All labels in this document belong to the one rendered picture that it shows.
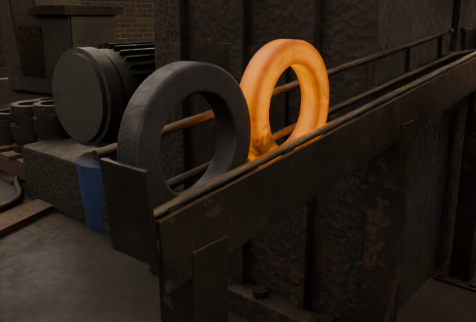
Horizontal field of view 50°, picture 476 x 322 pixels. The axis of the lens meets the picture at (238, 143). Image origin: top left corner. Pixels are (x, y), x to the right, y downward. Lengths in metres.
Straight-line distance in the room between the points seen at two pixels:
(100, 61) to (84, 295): 0.83
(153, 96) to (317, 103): 0.32
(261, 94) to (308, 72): 0.12
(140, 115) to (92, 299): 1.13
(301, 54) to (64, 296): 1.14
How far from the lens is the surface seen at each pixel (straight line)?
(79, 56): 2.00
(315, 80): 0.76
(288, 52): 0.69
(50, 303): 1.62
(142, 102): 0.53
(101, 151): 0.57
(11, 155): 2.69
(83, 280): 1.71
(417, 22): 1.30
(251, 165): 0.63
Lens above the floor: 0.80
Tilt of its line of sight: 14 degrees down
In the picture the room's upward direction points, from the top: straight up
